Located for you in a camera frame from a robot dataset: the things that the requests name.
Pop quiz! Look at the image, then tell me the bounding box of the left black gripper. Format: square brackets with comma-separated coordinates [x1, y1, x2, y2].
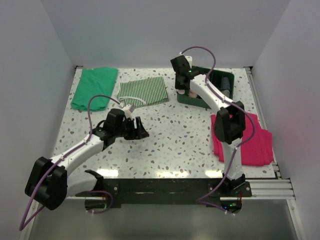
[114, 116, 149, 140]

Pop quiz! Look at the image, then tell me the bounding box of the white pink-trimmed underwear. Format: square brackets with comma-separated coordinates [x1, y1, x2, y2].
[176, 89, 187, 95]

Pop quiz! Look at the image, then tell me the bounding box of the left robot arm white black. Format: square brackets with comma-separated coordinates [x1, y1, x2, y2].
[24, 108, 150, 210]

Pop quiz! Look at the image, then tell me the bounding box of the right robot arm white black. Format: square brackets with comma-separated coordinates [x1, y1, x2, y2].
[170, 54, 246, 200]

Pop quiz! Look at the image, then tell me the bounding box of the pink rolled underwear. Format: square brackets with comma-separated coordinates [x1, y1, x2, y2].
[188, 90, 198, 98]

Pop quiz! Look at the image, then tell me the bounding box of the green white striped underwear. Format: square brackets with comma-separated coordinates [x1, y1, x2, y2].
[116, 77, 169, 108]

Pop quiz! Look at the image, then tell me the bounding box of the green divided storage tray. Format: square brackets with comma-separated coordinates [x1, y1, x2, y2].
[177, 66, 235, 111]

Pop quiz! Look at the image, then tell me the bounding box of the blue striped rolled sock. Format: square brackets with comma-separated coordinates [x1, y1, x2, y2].
[221, 77, 231, 91]

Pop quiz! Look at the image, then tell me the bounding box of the grey striped rolled sock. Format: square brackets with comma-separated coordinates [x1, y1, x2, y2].
[222, 89, 230, 98]

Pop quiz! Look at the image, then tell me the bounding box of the green folded cloth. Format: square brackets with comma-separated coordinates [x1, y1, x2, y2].
[70, 67, 118, 112]

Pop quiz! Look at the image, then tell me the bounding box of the pink folded cloth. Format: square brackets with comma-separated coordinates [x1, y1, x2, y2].
[211, 113, 274, 167]

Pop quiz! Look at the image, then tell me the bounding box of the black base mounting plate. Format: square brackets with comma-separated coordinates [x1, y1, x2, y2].
[75, 178, 252, 210]

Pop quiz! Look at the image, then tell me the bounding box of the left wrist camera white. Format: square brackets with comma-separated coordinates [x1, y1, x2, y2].
[122, 104, 136, 119]

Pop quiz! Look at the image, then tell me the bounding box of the aluminium frame rail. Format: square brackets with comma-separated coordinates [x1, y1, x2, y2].
[239, 162, 297, 200]

